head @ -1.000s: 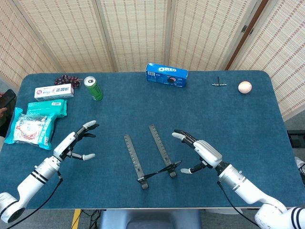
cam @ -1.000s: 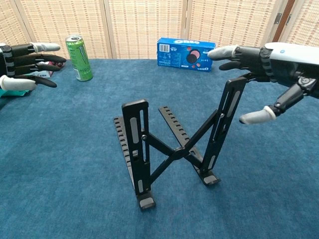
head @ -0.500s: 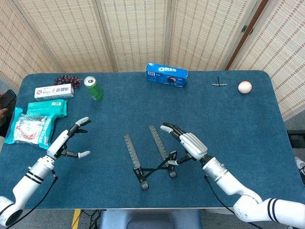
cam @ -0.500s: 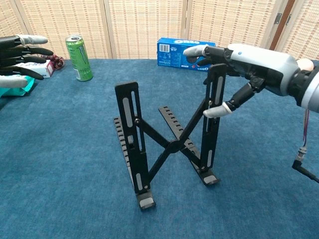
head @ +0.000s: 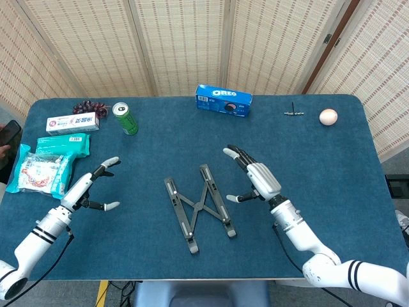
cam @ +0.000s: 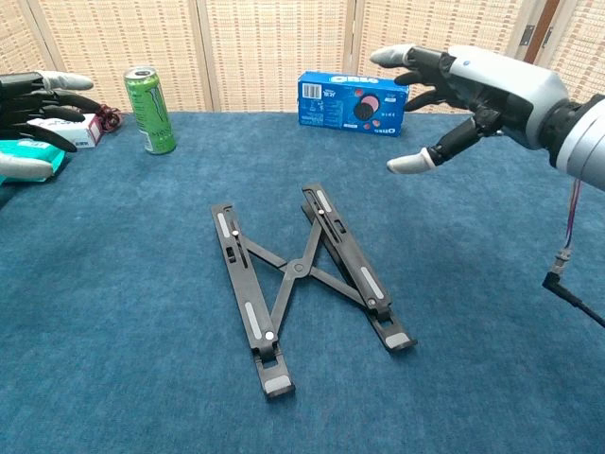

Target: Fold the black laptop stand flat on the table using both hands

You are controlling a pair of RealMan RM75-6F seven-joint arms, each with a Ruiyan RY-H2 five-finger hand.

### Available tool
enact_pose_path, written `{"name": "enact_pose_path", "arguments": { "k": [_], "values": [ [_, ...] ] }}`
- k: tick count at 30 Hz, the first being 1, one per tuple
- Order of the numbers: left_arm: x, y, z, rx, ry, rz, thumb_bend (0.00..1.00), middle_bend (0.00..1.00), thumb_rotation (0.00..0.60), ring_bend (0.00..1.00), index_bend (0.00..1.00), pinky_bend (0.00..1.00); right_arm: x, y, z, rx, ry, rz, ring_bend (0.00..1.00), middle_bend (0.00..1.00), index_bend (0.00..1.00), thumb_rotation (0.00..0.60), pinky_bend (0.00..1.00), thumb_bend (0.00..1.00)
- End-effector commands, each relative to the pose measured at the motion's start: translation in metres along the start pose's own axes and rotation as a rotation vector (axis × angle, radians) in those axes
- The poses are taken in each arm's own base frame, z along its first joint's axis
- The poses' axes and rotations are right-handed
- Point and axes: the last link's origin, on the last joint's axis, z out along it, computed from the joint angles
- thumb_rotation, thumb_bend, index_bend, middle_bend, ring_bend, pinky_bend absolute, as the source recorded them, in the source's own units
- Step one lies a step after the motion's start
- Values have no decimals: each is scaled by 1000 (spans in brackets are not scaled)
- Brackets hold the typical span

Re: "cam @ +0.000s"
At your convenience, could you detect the teal wet wipes pack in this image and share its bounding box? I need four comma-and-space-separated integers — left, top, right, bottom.
0, 138, 66, 183

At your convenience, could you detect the dark red coiled cord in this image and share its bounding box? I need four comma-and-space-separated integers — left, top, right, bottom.
96, 106, 125, 132

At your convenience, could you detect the black folding laptop stand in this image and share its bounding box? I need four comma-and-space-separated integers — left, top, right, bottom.
210, 183, 419, 403

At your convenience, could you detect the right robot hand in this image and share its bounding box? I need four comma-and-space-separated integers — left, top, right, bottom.
370, 44, 571, 176

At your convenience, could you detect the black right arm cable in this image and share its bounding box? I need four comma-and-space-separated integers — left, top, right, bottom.
542, 179, 605, 330

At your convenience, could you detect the blue table mat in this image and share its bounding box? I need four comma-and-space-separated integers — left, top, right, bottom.
0, 111, 605, 454

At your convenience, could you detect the blue Oreo cookie box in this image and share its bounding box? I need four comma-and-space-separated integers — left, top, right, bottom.
297, 70, 410, 138

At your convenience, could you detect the white toothpaste box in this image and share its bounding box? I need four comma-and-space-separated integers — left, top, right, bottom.
27, 113, 104, 149

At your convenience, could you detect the bamboo folding screen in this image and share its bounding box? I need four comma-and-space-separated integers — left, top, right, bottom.
0, 0, 605, 114

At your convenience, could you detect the green drink can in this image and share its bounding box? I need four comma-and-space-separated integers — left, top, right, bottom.
123, 65, 178, 156

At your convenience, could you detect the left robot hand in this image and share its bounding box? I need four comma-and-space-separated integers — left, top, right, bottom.
0, 70, 103, 183

